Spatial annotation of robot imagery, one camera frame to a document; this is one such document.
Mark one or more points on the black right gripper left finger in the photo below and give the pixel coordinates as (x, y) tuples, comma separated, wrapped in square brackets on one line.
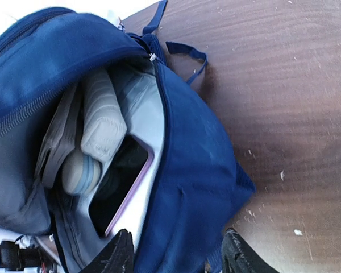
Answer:
[(116, 257)]

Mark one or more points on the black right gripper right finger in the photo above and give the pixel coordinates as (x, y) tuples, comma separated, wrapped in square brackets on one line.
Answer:
[(239, 257)]

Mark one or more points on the navy blue student backpack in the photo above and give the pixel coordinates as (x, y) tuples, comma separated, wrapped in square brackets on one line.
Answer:
[(194, 185)]

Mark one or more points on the pink smartphone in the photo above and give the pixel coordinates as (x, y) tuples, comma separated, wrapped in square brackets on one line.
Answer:
[(119, 184)]

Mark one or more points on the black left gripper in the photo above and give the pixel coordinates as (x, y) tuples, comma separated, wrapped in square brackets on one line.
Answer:
[(13, 258)]

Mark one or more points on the white quilted pencil pouch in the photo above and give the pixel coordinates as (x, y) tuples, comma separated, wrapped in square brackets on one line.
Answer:
[(104, 125)]

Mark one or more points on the grey hard pencil case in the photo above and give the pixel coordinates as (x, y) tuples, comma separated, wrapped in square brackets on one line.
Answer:
[(80, 173)]

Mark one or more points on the orange green treehouse book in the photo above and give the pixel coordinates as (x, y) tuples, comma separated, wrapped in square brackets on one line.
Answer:
[(60, 138)]

